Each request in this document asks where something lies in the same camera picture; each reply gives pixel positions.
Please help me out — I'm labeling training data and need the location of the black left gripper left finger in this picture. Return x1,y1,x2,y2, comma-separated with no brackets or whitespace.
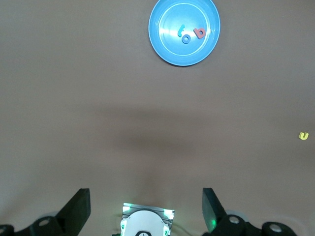
0,188,91,236

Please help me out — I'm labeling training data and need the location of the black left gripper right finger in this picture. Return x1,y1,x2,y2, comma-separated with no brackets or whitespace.
201,188,296,236

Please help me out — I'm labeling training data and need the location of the red foam letter b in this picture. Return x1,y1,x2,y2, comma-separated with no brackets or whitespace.
193,27,206,39

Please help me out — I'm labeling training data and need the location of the brown table cover sheet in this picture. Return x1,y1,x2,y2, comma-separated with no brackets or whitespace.
0,0,315,236

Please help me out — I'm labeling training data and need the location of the blue plate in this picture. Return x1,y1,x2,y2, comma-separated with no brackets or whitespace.
148,0,221,66

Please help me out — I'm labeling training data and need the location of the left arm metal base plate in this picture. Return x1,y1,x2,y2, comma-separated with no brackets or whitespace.
122,202,175,236

